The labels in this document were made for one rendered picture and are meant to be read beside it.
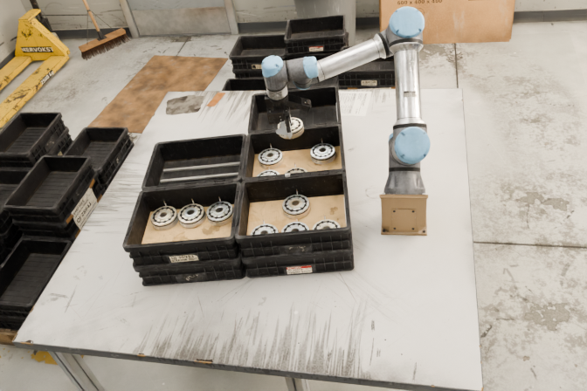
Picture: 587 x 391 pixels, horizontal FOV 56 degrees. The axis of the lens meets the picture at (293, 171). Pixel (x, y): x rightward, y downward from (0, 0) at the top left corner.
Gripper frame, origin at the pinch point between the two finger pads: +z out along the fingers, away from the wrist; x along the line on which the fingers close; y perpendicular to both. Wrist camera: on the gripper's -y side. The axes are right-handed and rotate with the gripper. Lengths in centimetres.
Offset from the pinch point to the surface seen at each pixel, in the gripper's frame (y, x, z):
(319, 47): -11, -144, 69
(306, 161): -3.9, 1.4, 17.2
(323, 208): -10.1, 29.2, 13.1
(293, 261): 2, 50, 15
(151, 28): 148, -294, 136
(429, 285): -44, 60, 22
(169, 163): 56, -7, 19
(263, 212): 12.9, 28.4, 13.2
